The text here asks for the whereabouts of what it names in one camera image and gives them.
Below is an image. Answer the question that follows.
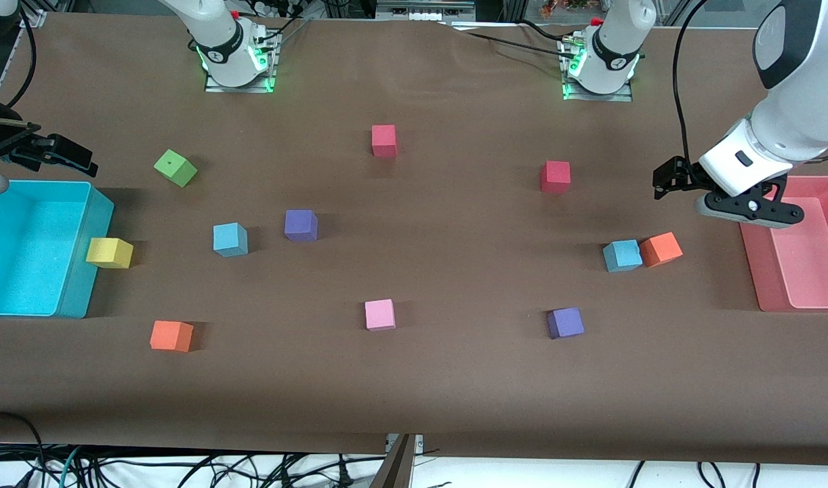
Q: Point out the light blue foam block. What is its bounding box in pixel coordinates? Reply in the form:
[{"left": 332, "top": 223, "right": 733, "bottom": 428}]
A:
[
  {"left": 602, "top": 239, "right": 643, "bottom": 273},
  {"left": 213, "top": 222, "right": 249, "bottom": 258}
]

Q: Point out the pink plastic bin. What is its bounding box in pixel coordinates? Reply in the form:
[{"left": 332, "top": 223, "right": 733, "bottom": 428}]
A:
[{"left": 738, "top": 175, "right": 828, "bottom": 313}]

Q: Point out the cyan plastic bin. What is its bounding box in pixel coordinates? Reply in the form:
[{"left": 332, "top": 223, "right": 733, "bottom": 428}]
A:
[{"left": 0, "top": 180, "right": 115, "bottom": 319}]

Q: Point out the orange foam block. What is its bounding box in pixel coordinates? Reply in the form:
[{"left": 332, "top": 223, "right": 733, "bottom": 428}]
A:
[
  {"left": 150, "top": 320, "right": 194, "bottom": 353},
  {"left": 639, "top": 232, "right": 684, "bottom": 268}
]

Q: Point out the yellow foam block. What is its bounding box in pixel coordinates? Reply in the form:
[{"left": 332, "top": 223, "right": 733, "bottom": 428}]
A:
[{"left": 86, "top": 237, "right": 134, "bottom": 269}]

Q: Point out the red foam block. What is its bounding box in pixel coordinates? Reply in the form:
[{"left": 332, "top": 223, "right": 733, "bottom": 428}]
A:
[
  {"left": 371, "top": 124, "right": 397, "bottom": 158},
  {"left": 540, "top": 161, "right": 571, "bottom": 194}
]

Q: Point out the green foam block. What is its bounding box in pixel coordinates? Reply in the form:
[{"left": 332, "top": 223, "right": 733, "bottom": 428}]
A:
[{"left": 154, "top": 149, "right": 199, "bottom": 188}]

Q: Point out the purple foam block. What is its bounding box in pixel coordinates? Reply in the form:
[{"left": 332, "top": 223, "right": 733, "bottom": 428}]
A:
[
  {"left": 547, "top": 307, "right": 585, "bottom": 340},
  {"left": 284, "top": 209, "right": 318, "bottom": 243}
]

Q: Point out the brown table cover sheet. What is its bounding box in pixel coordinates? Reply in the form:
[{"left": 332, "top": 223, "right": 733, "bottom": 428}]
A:
[{"left": 0, "top": 12, "right": 828, "bottom": 468}]

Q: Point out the pink foam block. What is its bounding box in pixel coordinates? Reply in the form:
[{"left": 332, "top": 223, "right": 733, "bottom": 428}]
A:
[{"left": 365, "top": 299, "right": 396, "bottom": 331}]

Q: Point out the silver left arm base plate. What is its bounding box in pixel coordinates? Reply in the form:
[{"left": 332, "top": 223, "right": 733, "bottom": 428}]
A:
[{"left": 561, "top": 37, "right": 635, "bottom": 102}]

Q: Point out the black looped floor cable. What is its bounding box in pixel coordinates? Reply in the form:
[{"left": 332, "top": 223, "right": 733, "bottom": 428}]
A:
[{"left": 0, "top": 411, "right": 47, "bottom": 488}]

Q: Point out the black cable to arm base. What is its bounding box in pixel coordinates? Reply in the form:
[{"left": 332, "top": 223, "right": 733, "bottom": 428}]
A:
[{"left": 441, "top": 19, "right": 579, "bottom": 55}]

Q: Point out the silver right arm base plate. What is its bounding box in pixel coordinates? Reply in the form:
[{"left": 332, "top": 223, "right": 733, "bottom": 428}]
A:
[{"left": 204, "top": 30, "right": 278, "bottom": 94}]

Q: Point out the teal floor cable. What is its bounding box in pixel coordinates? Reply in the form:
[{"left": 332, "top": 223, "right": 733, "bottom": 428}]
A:
[{"left": 57, "top": 445, "right": 84, "bottom": 488}]

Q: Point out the aluminium frame profile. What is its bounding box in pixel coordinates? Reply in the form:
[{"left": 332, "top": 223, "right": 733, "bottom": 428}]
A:
[{"left": 375, "top": 0, "right": 477, "bottom": 22}]

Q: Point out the dark camera stand post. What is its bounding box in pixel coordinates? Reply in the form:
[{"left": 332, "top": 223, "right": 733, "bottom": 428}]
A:
[{"left": 370, "top": 434, "right": 415, "bottom": 488}]

